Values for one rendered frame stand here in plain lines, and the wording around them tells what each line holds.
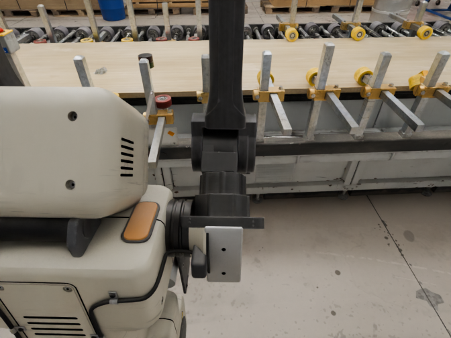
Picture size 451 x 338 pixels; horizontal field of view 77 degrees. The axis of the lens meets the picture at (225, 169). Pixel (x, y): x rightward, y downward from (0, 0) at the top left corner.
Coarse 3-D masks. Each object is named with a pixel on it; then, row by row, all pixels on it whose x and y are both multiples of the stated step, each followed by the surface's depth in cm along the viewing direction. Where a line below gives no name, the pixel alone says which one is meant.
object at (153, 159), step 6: (162, 120) 127; (156, 126) 123; (162, 126) 123; (156, 132) 120; (162, 132) 122; (156, 138) 116; (156, 144) 113; (150, 150) 110; (156, 150) 110; (150, 156) 107; (156, 156) 107; (150, 162) 105; (156, 162) 107
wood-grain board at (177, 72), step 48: (48, 48) 188; (96, 48) 188; (144, 48) 188; (192, 48) 188; (288, 48) 188; (336, 48) 188; (384, 48) 188; (432, 48) 188; (144, 96) 140; (192, 96) 142
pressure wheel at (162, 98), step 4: (156, 96) 135; (160, 96) 135; (164, 96) 135; (168, 96) 135; (156, 100) 132; (160, 100) 132; (164, 100) 132; (168, 100) 132; (156, 104) 132; (160, 104) 131; (164, 104) 131; (168, 104) 133; (160, 108) 132; (164, 108) 132
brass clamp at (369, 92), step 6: (366, 84) 130; (384, 84) 129; (366, 90) 127; (372, 90) 126; (378, 90) 127; (384, 90) 127; (390, 90) 127; (366, 96) 128; (372, 96) 128; (378, 96) 129
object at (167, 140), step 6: (150, 132) 134; (174, 132) 135; (150, 138) 137; (162, 138) 137; (168, 138) 137; (174, 138) 137; (150, 144) 139; (162, 144) 139; (168, 144) 139; (174, 144) 140
